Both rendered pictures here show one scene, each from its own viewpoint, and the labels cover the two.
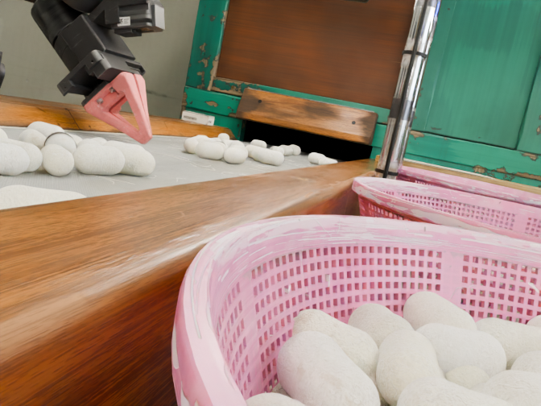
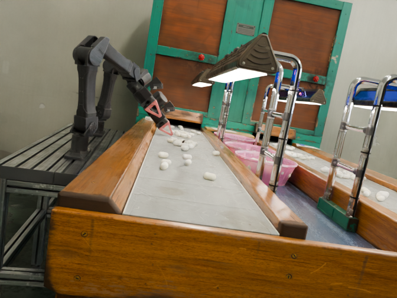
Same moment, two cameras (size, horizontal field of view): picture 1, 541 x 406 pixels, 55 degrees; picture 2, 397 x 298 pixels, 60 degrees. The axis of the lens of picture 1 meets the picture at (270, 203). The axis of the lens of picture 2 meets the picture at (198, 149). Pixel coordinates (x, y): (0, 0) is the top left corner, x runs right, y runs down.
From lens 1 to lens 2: 1.32 m
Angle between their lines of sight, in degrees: 20
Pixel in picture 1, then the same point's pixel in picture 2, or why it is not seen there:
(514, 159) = (240, 125)
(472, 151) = (229, 124)
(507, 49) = (237, 94)
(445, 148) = not seen: hidden behind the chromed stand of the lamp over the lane
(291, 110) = (177, 114)
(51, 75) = (38, 88)
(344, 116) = (194, 115)
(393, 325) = not seen: hidden behind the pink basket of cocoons
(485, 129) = (233, 117)
